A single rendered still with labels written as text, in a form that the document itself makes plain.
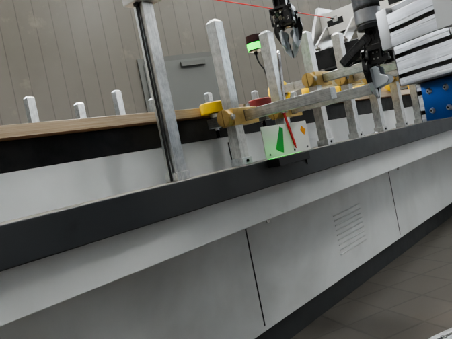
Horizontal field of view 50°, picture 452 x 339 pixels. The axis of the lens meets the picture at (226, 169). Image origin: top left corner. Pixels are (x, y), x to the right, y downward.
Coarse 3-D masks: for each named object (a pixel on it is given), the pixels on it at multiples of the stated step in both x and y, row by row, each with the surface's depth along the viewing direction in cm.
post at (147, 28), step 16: (144, 16) 120; (144, 32) 120; (144, 48) 120; (160, 48) 122; (160, 64) 121; (160, 80) 121; (160, 96) 120; (160, 112) 121; (160, 128) 121; (176, 128) 123; (176, 144) 122; (176, 160) 121; (176, 176) 120
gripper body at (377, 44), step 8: (368, 24) 138; (376, 24) 138; (360, 32) 143; (368, 32) 140; (376, 32) 139; (376, 40) 139; (368, 48) 139; (376, 48) 138; (368, 56) 139; (376, 56) 139; (384, 56) 136; (392, 56) 139; (376, 64) 143
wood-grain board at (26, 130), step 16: (368, 96) 246; (384, 96) 261; (176, 112) 146; (192, 112) 151; (0, 128) 106; (16, 128) 109; (32, 128) 112; (48, 128) 114; (64, 128) 117; (80, 128) 121; (96, 128) 126
